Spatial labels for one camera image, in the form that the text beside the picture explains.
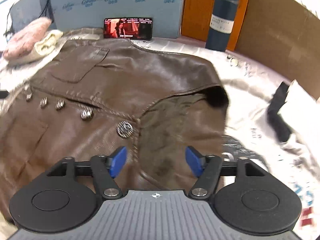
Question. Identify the brown cardboard panel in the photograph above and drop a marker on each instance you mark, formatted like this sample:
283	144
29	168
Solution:
284	36

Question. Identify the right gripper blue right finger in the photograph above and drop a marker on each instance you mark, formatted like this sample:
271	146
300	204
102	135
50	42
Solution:
206	168

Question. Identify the dark blue thermos bottle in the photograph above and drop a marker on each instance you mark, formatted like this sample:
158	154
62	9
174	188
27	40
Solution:
221	24

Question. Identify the black and white garment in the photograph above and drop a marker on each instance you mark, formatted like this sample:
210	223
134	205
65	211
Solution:
294	116

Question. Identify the brown leather jacket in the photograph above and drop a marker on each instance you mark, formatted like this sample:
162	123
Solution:
96	96

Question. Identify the printed white bed sheet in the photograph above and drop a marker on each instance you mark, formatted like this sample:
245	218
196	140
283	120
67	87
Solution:
247	132

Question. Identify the smartphone playing video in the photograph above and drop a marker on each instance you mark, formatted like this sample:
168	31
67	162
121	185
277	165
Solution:
133	28

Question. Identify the light blue printed box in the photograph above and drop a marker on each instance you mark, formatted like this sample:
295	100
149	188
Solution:
75	14

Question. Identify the pink knit sweater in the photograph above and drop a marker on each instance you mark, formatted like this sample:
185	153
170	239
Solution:
26	37

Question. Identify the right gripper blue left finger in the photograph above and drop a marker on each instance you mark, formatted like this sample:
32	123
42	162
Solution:
104	170

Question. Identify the cream knit sweater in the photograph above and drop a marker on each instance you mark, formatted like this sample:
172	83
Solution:
41	49

